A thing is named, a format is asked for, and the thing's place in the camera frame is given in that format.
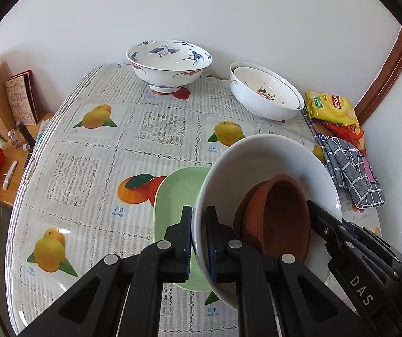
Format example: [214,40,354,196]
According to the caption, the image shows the brown clay bowl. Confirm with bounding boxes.
[233,174,311,262]

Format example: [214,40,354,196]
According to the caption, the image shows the green plastic plate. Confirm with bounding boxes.
[154,167,212,291]

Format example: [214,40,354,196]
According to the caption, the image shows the grey checked folded cloth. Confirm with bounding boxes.
[302,110,387,209]

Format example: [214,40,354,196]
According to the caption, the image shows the red chips bag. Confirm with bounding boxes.
[319,120,367,155]

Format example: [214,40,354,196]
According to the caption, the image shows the yellow chips bag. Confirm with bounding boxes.
[305,90,359,127]

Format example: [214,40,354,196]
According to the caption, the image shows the large white ceramic bowl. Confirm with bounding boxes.
[229,62,305,121]

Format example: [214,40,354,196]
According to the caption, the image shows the white pen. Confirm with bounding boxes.
[1,161,17,190]

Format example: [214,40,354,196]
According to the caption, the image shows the wooden side table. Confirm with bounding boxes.
[0,112,55,209]

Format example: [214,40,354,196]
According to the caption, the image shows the small dark bottle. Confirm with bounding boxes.
[16,121,36,148]

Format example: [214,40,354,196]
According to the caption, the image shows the brown patterned book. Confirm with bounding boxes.
[4,70,39,126]

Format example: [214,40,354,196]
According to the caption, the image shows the blue crane pattern bowl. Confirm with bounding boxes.
[126,39,213,94]

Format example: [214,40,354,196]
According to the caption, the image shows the brown wooden door frame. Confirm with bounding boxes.
[355,28,402,125]

